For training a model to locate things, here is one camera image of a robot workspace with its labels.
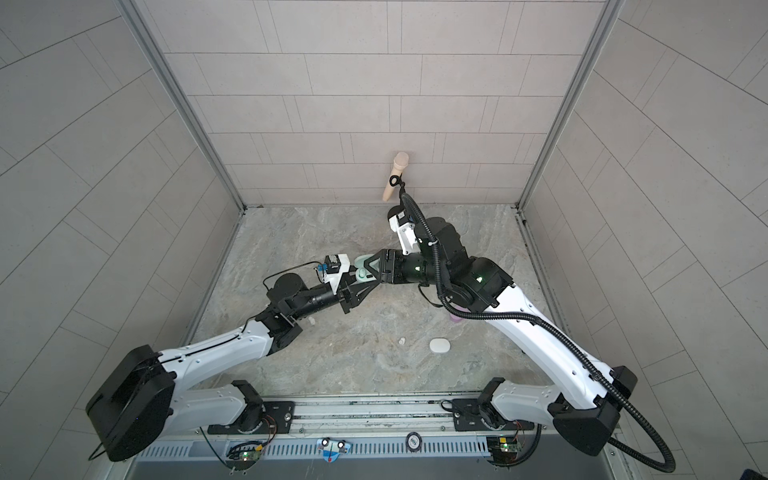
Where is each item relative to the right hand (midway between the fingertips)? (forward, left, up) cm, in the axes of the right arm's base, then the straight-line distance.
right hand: (370, 268), depth 61 cm
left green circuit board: (-27, +31, -30) cm, 51 cm away
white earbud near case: (-4, -6, -31) cm, 32 cm away
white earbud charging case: (-6, -16, -31) cm, 35 cm away
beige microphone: (+43, -9, -5) cm, 45 cm away
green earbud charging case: (+2, +2, -4) cm, 5 cm away
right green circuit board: (-29, -28, -34) cm, 53 cm away
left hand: (+2, -2, -7) cm, 8 cm away
